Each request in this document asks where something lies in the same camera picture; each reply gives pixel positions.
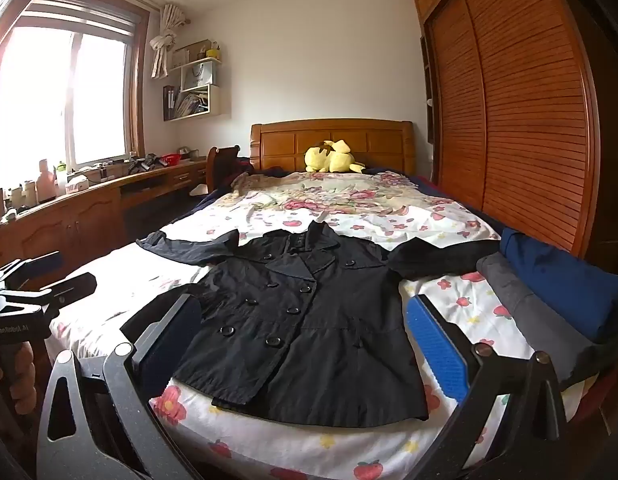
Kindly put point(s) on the folded grey cloth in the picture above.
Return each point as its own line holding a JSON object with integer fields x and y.
{"x": 529, "y": 310}

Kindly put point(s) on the person's left hand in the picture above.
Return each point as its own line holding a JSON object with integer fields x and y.
{"x": 24, "y": 365}

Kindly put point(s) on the black metal tools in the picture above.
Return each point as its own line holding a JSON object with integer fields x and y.
{"x": 145, "y": 164}

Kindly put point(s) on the black double-breasted coat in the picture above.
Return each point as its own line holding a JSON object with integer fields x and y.
{"x": 309, "y": 320}

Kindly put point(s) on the long wooden desk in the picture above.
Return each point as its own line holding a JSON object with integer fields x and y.
{"x": 89, "y": 215}

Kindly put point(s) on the wooden chair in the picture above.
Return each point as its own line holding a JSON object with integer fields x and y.
{"x": 221, "y": 165}

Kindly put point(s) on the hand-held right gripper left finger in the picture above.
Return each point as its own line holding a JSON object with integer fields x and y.
{"x": 165, "y": 345}

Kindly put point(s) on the white paper bag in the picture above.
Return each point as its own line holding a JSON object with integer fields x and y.
{"x": 199, "y": 76}

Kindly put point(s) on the floral strawberry bed sheet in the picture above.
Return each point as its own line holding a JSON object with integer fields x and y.
{"x": 369, "y": 210}

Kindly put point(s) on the pale pink bottle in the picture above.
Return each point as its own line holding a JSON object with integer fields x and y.
{"x": 46, "y": 182}

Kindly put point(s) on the tied beige curtain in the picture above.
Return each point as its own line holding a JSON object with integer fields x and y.
{"x": 164, "y": 45}

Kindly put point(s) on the wooden bed headboard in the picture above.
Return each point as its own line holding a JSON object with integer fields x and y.
{"x": 284, "y": 145}

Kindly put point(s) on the dark clothes pile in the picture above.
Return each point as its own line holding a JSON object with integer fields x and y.
{"x": 259, "y": 167}

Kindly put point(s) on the green capped bottle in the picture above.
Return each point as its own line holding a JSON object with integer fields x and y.
{"x": 62, "y": 180}

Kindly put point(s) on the folded blue cloth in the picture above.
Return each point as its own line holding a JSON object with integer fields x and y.
{"x": 564, "y": 280}

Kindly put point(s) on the wooden louvred wardrobe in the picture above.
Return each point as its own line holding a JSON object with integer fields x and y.
{"x": 529, "y": 110}

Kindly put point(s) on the yellow plush toy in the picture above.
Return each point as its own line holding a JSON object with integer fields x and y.
{"x": 334, "y": 159}

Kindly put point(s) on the white wall shelf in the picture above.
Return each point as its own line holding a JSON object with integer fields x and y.
{"x": 214, "y": 105}

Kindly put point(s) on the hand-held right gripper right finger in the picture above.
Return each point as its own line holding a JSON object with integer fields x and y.
{"x": 436, "y": 350}

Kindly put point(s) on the wooden framed window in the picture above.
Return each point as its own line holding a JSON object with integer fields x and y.
{"x": 64, "y": 95}

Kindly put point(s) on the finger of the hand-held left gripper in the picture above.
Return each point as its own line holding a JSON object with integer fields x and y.
{"x": 36, "y": 265}
{"x": 71, "y": 287}

